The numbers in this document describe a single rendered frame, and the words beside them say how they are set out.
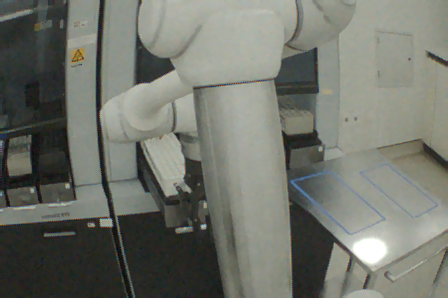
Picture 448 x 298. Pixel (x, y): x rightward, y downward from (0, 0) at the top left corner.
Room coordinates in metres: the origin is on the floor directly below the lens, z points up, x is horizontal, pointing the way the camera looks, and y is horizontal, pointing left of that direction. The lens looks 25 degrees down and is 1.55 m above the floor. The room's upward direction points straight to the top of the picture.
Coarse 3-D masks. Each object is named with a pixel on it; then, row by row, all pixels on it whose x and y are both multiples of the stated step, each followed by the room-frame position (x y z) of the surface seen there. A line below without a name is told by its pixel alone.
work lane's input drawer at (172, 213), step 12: (144, 156) 1.55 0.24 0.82; (144, 168) 1.50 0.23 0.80; (156, 180) 1.40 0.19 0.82; (156, 192) 1.35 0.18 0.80; (204, 192) 1.34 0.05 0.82; (168, 204) 1.28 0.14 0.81; (180, 204) 1.29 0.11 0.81; (204, 204) 1.31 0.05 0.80; (168, 216) 1.28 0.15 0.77; (180, 216) 1.29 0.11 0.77; (204, 216) 1.31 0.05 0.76; (180, 228) 1.25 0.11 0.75; (204, 228) 1.26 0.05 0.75
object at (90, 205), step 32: (96, 0) 1.50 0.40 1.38; (96, 32) 1.51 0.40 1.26; (96, 64) 1.52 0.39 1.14; (96, 128) 1.51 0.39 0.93; (96, 160) 1.50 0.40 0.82; (96, 192) 1.45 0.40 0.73; (0, 224) 1.26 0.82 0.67; (32, 224) 1.31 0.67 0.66; (64, 224) 1.36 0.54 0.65; (96, 224) 1.40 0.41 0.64; (0, 256) 1.24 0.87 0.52; (32, 256) 1.30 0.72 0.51; (64, 256) 1.35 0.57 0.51; (96, 256) 1.39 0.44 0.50; (0, 288) 1.22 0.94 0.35; (32, 288) 1.28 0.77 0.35; (64, 288) 1.33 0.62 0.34; (96, 288) 1.38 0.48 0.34
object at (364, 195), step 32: (352, 160) 1.52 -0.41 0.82; (384, 160) 1.51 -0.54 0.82; (288, 192) 1.33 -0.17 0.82; (320, 192) 1.32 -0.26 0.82; (352, 192) 1.31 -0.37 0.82; (384, 192) 1.29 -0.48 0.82; (416, 192) 1.27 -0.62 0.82; (320, 224) 1.15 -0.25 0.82; (352, 224) 1.13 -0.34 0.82; (384, 224) 1.11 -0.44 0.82; (416, 224) 1.08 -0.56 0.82; (352, 256) 0.99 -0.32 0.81; (384, 256) 0.95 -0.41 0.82; (320, 288) 1.49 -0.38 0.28; (352, 288) 1.45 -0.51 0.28
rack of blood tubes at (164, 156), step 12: (144, 144) 1.56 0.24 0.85; (156, 144) 1.54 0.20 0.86; (168, 144) 1.54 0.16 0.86; (180, 144) 1.54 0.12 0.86; (156, 156) 1.46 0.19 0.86; (168, 156) 1.46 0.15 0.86; (180, 156) 1.45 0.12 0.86; (156, 168) 1.40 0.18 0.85; (168, 168) 1.38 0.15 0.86; (180, 168) 1.38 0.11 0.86; (168, 180) 1.32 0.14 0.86; (180, 180) 1.33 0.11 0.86; (168, 192) 1.32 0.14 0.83
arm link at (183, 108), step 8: (192, 96) 1.13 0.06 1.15; (176, 104) 1.12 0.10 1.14; (184, 104) 1.12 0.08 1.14; (192, 104) 1.12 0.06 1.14; (176, 112) 1.11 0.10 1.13; (184, 112) 1.12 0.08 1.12; (192, 112) 1.12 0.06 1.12; (176, 120) 1.11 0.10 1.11; (184, 120) 1.12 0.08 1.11; (192, 120) 1.12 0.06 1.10; (176, 128) 1.12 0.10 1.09; (184, 128) 1.13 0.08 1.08; (192, 128) 1.13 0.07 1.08; (192, 136) 1.14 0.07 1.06
